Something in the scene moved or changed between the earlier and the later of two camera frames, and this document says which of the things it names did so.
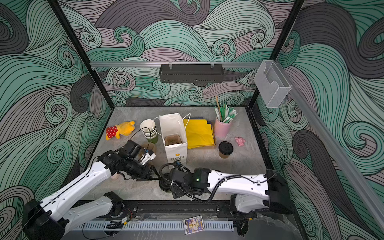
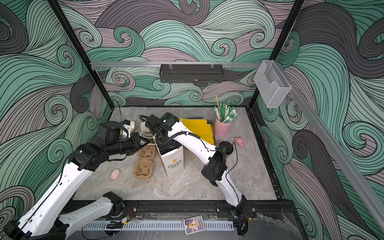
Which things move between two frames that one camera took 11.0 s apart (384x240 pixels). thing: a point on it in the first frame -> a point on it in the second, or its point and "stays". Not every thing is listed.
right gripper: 176,193 -> 161,146
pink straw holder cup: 222,130 stays
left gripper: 148,176 -> 136,139
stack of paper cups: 149,131 stays
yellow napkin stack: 199,133 stays
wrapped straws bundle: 224,113 stays
